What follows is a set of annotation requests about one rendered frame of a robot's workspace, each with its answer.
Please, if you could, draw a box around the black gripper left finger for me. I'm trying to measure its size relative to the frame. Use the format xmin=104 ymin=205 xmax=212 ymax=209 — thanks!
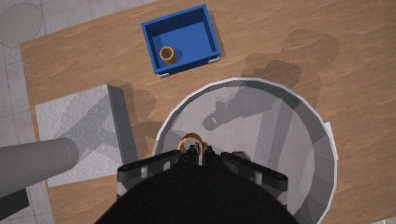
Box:
xmin=116 ymin=142 xmax=199 ymax=201

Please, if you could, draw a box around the grey round turntable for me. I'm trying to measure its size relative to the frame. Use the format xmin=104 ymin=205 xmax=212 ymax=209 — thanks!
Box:
xmin=151 ymin=77 xmax=338 ymax=224

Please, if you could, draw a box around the blue open crate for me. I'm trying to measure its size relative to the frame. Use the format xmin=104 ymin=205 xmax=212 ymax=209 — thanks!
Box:
xmin=141 ymin=4 xmax=221 ymax=78

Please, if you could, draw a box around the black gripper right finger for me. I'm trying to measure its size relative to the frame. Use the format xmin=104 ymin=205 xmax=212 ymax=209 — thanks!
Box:
xmin=202 ymin=142 xmax=288 ymax=208

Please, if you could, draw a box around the bronze bushing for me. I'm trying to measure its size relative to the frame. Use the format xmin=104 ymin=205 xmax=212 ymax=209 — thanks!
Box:
xmin=160 ymin=47 xmax=177 ymax=66
xmin=177 ymin=133 xmax=203 ymax=159

